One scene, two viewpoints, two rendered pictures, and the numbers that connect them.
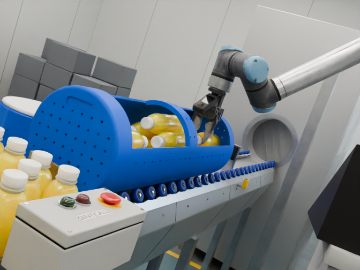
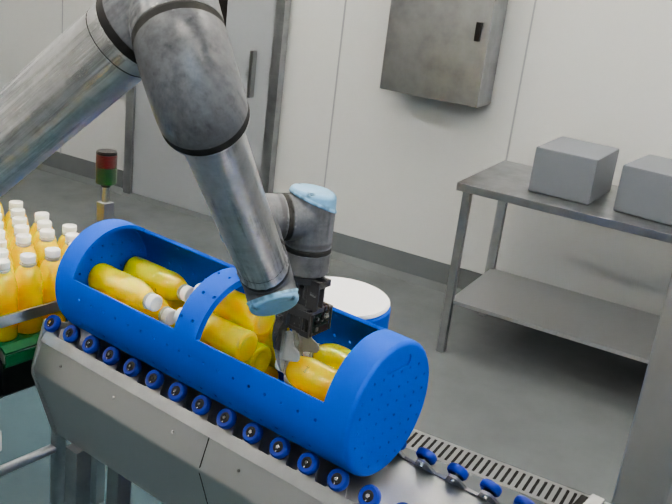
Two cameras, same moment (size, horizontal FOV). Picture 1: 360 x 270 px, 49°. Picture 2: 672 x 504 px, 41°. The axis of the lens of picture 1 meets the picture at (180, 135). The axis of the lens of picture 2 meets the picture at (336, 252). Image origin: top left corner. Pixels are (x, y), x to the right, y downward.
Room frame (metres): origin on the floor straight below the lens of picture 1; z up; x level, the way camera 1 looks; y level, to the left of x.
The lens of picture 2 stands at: (1.90, -1.64, 1.95)
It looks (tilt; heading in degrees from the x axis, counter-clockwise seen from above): 20 degrees down; 101
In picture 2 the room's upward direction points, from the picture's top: 7 degrees clockwise
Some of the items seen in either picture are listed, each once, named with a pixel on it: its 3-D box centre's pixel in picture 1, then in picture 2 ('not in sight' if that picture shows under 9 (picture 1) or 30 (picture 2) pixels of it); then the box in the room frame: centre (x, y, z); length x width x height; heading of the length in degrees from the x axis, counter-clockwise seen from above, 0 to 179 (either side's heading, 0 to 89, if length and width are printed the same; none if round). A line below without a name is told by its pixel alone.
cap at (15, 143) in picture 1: (16, 144); (52, 252); (0.78, 0.31, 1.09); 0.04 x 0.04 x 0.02
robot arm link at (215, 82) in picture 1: (218, 84); (307, 261); (1.54, -0.08, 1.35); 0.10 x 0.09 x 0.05; 66
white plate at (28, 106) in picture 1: (40, 109); (339, 297); (1.50, 0.54, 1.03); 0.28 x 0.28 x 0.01
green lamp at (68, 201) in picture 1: (67, 201); not in sight; (0.57, 0.13, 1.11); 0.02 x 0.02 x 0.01
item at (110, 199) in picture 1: (110, 199); not in sight; (0.64, 0.07, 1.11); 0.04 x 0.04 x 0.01
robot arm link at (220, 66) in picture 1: (227, 63); (309, 218); (1.54, -0.08, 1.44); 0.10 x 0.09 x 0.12; 38
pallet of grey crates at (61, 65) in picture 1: (69, 96); not in sight; (4.97, 1.48, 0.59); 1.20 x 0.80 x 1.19; 74
